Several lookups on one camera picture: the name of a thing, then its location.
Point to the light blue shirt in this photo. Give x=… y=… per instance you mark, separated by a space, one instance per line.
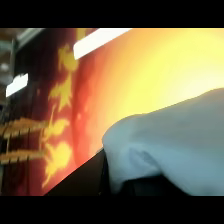
x=173 y=146

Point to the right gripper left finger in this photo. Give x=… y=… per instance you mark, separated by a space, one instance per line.
x=83 y=180

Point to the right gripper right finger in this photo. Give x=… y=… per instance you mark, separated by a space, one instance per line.
x=150 y=187

